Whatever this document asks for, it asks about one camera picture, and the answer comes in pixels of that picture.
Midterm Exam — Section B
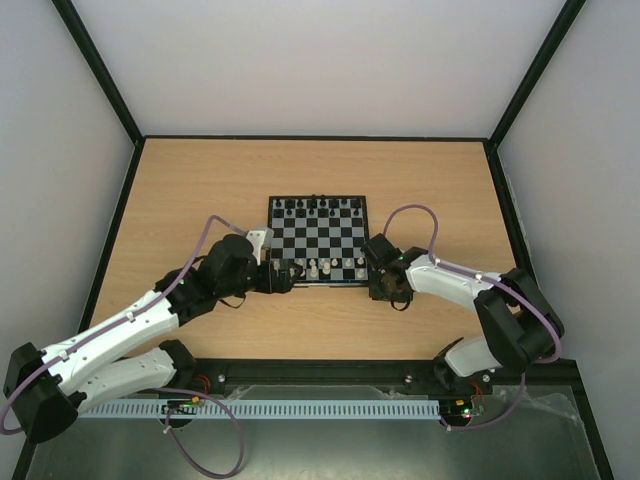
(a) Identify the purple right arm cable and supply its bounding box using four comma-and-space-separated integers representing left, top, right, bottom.
382, 203, 564, 431

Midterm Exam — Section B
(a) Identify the light blue slotted cable duct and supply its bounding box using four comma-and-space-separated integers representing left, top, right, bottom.
82, 398, 441, 421

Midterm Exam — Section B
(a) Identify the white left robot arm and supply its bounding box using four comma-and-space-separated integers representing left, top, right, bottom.
1, 231, 303, 444

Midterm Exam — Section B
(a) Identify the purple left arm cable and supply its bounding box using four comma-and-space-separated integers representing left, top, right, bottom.
0, 215, 246, 476

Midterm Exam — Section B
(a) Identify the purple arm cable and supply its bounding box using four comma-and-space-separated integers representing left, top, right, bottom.
0, 215, 246, 476
382, 203, 564, 431

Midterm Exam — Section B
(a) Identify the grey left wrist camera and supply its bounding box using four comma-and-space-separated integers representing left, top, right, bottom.
246, 227, 274, 266

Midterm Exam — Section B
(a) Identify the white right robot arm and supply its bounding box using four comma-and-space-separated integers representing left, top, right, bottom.
361, 234, 564, 392

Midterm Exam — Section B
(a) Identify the black and silver chessboard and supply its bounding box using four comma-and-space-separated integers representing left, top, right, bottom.
266, 202, 369, 287

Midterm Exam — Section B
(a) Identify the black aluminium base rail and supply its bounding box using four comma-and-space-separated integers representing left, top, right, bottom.
149, 355, 581, 396

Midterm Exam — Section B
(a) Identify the black chess pieces row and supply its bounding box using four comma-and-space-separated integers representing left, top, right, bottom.
267, 194, 366, 219

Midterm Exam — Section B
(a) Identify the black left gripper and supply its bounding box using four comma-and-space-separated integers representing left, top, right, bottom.
219, 259, 304, 299

